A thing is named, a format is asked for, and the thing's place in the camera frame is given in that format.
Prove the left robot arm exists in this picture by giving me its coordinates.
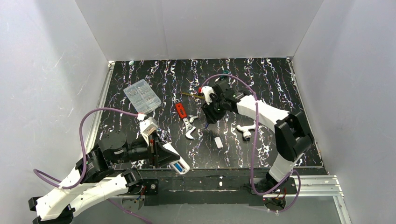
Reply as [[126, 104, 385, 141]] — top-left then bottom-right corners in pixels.
[[28, 131, 190, 224]]

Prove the white battery cover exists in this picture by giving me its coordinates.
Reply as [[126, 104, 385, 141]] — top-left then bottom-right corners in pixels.
[[214, 137, 224, 149]]

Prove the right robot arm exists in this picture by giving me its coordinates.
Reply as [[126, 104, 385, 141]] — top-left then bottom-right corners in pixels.
[[199, 80, 314, 192]]

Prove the white remote control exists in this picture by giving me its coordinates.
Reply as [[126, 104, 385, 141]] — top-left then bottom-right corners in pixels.
[[170, 157, 190, 175]]

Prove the blue AAA battery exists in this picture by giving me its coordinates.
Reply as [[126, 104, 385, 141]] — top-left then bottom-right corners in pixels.
[[174, 163, 184, 173]]

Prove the clear plastic screw box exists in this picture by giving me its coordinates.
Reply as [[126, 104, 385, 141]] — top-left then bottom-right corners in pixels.
[[123, 79, 162, 114]]

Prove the white plastic faucet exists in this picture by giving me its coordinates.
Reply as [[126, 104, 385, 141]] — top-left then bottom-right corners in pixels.
[[236, 124, 255, 141]]

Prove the red adjustable wrench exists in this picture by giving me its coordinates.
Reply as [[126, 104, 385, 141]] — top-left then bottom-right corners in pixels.
[[174, 99, 196, 140]]

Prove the yellow tape measure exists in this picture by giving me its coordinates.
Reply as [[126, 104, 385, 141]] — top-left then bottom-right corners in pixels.
[[181, 92, 205, 99]]

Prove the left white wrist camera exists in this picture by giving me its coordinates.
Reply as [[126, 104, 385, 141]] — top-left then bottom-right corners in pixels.
[[137, 113, 158, 137]]

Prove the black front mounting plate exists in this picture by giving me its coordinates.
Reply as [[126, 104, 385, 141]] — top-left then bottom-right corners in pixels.
[[113, 168, 298, 207]]

